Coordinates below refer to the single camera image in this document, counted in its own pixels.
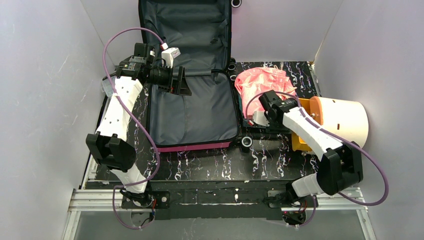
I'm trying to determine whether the pink patterned garment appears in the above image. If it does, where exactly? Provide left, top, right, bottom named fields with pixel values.
left=234, top=67, right=296, bottom=119

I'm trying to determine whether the pink hard-shell suitcase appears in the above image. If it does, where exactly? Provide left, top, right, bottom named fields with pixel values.
left=138, top=0, right=241, bottom=153

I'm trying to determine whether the white cylinder with orange end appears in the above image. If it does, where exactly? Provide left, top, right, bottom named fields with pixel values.
left=290, top=96, right=370, bottom=154

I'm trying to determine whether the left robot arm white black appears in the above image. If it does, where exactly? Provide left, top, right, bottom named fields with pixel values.
left=86, top=43, right=192, bottom=194

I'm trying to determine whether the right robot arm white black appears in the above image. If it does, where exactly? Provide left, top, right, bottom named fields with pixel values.
left=259, top=90, right=363, bottom=202

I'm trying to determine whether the light blue plastic basket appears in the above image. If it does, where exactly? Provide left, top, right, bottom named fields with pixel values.
left=238, top=96, right=291, bottom=135

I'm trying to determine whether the clear plastic compartment box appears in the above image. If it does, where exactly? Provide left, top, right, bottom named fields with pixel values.
left=101, top=77, right=114, bottom=98

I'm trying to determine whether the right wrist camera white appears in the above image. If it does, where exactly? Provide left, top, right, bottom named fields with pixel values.
left=248, top=110, right=270, bottom=127

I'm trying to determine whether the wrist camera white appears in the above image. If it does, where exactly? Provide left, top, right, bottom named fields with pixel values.
left=248, top=110, right=270, bottom=127
left=160, top=43, right=181, bottom=68

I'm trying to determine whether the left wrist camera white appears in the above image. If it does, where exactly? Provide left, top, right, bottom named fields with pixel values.
left=160, top=43, right=181, bottom=68

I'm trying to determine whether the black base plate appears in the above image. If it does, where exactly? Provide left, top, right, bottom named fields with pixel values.
left=121, top=180, right=318, bottom=221

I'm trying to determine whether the aluminium frame rail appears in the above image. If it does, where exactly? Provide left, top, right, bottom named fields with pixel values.
left=62, top=187, right=376, bottom=240

